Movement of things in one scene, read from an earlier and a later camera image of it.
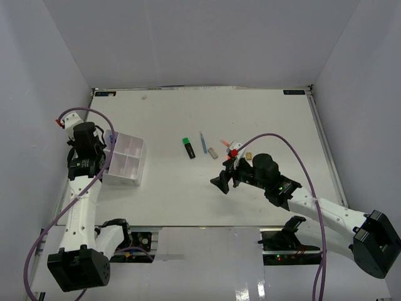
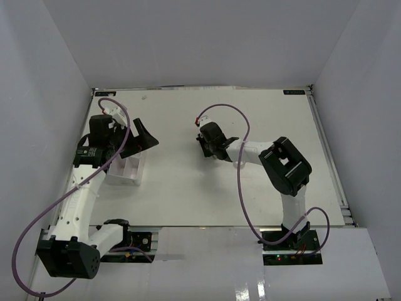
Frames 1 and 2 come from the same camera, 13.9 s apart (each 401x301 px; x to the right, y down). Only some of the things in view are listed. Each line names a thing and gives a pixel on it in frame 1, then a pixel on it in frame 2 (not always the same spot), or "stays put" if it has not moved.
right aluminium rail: [319, 125] stays put
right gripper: [232, 172] -> [202, 140]
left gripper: [101, 145] -> [143, 142]
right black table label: [294, 92] stays put
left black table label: [104, 93] stays put
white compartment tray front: [124, 167] stays put
